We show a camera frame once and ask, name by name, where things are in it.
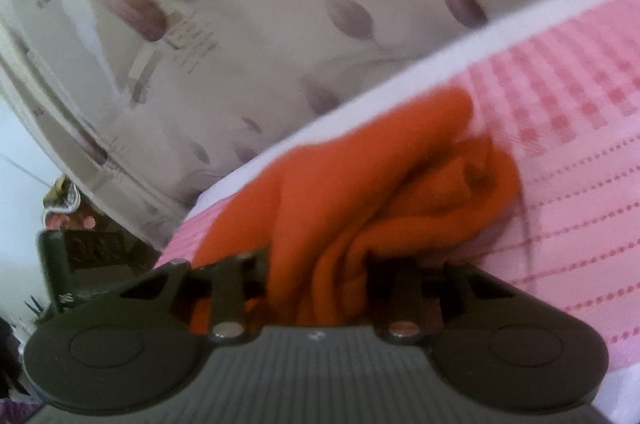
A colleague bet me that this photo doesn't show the orange small garment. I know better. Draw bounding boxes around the orange small garment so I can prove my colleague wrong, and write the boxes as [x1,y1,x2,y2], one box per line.
[193,88,521,326]

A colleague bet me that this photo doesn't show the pink checkered bed sheet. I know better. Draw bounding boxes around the pink checkered bed sheet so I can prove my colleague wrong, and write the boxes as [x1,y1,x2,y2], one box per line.
[152,0,640,372]

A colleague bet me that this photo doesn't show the white mattress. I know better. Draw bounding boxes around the white mattress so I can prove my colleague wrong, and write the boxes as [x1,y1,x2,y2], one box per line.
[184,0,640,424]

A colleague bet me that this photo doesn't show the beige leaf-patterned curtain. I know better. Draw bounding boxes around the beige leaf-patterned curtain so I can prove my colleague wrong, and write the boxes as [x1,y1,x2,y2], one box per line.
[1,0,539,247]

